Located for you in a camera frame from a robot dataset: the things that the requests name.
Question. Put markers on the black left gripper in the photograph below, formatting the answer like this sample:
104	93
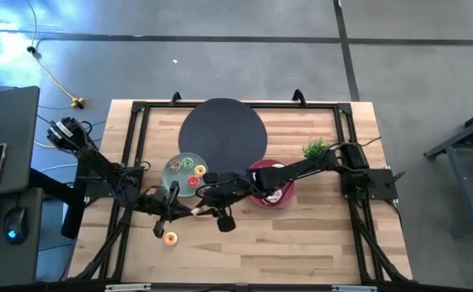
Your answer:
157	203

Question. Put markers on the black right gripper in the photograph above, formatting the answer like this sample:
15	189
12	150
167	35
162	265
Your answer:
232	190

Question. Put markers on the blue-grey plate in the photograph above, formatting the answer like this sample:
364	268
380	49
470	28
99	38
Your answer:
177	182

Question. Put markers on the small pink donut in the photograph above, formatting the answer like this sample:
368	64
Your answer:
190	182

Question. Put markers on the pink plate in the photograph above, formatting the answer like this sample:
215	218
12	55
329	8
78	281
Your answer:
257	201

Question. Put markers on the large pink iced donut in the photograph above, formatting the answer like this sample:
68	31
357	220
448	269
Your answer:
274	197

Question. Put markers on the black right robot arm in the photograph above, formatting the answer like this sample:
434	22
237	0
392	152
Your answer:
301	168

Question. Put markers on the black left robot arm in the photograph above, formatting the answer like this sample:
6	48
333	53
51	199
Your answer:
98	160

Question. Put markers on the dark round woven placemat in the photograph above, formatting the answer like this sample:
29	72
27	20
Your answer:
222	134

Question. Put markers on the green plant in white pot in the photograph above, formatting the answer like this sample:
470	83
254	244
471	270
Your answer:
315	148

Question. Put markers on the black computer mouse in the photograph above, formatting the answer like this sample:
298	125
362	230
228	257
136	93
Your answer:
15	225

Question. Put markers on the grey desk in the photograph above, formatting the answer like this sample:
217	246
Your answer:
13	121

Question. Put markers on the silver metal bracket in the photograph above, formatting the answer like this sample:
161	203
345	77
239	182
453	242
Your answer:
354	288
127	287

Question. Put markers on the black desk support post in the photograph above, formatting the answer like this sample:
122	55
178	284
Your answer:
74	221

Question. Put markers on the black aluminium table frame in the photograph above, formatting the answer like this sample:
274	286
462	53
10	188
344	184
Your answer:
321	104

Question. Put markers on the dark metal cart frame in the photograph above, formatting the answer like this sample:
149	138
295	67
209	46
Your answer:
455	182

